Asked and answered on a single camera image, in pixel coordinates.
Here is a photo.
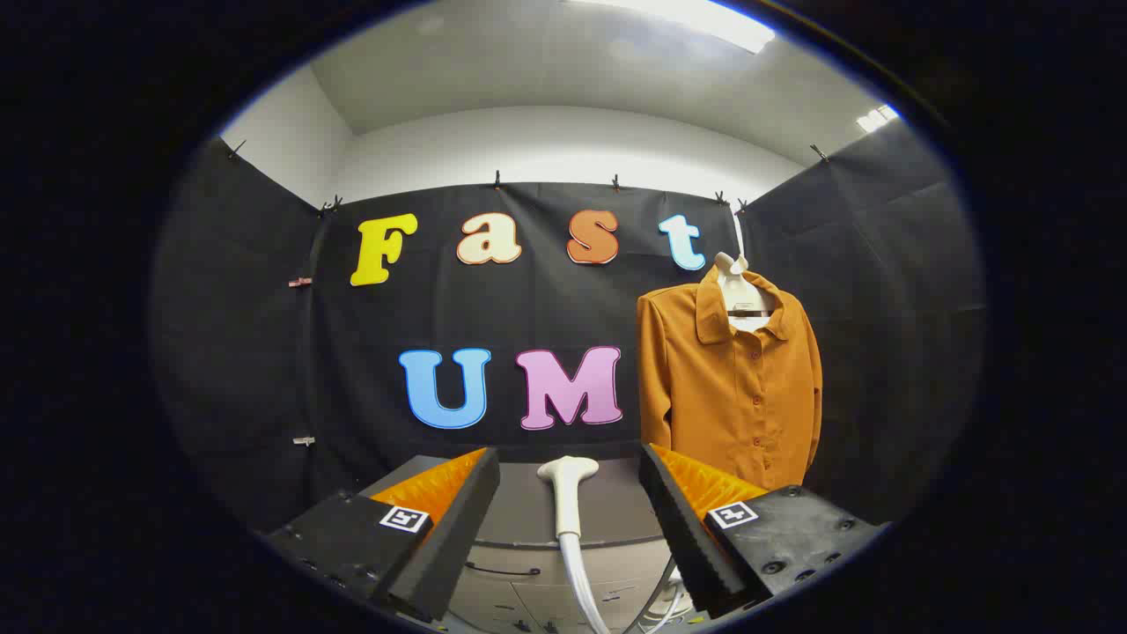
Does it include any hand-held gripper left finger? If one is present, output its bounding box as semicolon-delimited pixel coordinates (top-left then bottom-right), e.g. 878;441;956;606
264;446;501;624

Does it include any black backdrop cloth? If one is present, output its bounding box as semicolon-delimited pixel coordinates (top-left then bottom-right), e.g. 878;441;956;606
150;119;985;534

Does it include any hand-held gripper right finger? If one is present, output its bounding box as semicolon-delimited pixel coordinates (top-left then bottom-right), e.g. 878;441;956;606
638;443;886;619

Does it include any orange button shirt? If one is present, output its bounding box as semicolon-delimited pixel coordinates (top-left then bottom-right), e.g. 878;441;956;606
636;266;824;492

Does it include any long ceiling light panel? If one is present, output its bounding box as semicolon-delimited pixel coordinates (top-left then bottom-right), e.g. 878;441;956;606
572;0;777;54

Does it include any white garment steamer head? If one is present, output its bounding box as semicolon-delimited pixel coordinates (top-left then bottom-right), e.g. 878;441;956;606
537;456;600;538

